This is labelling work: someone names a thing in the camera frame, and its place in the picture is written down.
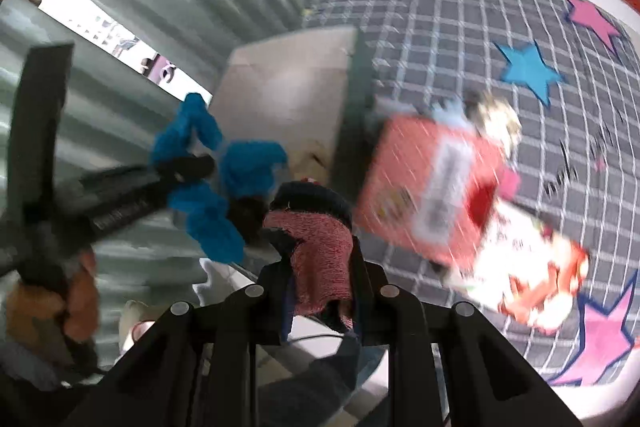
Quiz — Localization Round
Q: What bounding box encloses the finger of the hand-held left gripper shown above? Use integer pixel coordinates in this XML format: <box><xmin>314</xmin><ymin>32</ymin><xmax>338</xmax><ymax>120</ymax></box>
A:
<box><xmin>227</xmin><ymin>196</ymin><xmax>273</xmax><ymax>248</ymax></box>
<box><xmin>77</xmin><ymin>154</ymin><xmax>217</xmax><ymax>200</ymax></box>

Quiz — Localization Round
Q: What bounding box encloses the blue cloth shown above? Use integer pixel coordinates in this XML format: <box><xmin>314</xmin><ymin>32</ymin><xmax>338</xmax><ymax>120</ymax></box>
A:
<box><xmin>150</xmin><ymin>93</ymin><xmax>288</xmax><ymax>265</ymax></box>

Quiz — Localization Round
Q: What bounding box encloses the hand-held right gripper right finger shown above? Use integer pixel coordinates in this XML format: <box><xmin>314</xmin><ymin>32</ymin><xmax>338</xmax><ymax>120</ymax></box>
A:
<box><xmin>350</xmin><ymin>247</ymin><xmax>583</xmax><ymax>427</ymax></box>

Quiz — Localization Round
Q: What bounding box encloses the red pink striped sock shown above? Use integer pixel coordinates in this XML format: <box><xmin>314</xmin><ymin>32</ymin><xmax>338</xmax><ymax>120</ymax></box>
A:
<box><xmin>262</xmin><ymin>179</ymin><xmax>358</xmax><ymax>333</ymax></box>

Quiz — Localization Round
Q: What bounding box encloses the beige slipper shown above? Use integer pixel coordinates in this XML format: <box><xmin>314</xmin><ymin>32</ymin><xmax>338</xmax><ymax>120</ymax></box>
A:
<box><xmin>117</xmin><ymin>299</ymin><xmax>171</xmax><ymax>358</ymax></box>

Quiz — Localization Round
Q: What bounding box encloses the white floral tissue box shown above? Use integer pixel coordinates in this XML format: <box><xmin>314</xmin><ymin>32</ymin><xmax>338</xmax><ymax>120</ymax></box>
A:
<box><xmin>450</xmin><ymin>202</ymin><xmax>591</xmax><ymax>333</ymax></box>

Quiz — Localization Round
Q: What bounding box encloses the window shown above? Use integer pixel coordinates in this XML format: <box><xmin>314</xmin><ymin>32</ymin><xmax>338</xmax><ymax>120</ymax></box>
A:
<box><xmin>30</xmin><ymin>0</ymin><xmax>213</xmax><ymax>102</ymax></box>

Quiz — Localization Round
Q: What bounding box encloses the white polka dot scrunchie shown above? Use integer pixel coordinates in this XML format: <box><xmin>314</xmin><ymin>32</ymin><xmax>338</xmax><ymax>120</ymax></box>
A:
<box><xmin>470</xmin><ymin>94</ymin><xmax>523</xmax><ymax>158</ymax></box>

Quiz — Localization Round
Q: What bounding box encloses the red cardboard box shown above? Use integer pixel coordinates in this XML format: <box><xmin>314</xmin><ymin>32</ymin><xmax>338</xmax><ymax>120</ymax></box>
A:
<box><xmin>352</xmin><ymin>114</ymin><xmax>521</xmax><ymax>270</ymax></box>

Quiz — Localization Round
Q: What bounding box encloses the person's left hand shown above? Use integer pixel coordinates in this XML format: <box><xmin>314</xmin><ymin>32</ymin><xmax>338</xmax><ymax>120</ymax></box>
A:
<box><xmin>5</xmin><ymin>252</ymin><xmax>101</xmax><ymax>348</ymax></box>

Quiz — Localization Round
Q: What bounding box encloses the light blue fluffy scrunchie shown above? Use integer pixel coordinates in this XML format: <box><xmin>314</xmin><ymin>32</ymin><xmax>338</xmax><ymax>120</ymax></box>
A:
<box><xmin>430</xmin><ymin>99</ymin><xmax>473</xmax><ymax>128</ymax></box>

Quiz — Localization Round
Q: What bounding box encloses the grey-green storage box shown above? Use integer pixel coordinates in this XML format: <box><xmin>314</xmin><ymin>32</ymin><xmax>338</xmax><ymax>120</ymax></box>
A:
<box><xmin>207</xmin><ymin>26</ymin><xmax>381</xmax><ymax>188</ymax></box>

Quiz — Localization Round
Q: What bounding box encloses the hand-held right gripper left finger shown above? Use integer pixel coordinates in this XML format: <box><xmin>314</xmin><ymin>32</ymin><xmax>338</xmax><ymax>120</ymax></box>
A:
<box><xmin>65</xmin><ymin>252</ymin><xmax>301</xmax><ymax>427</ymax></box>

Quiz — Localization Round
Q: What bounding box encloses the grey checked star blanket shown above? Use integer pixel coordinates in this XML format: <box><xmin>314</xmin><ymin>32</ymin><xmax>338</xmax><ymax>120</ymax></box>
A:
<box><xmin>302</xmin><ymin>0</ymin><xmax>640</xmax><ymax>388</ymax></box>

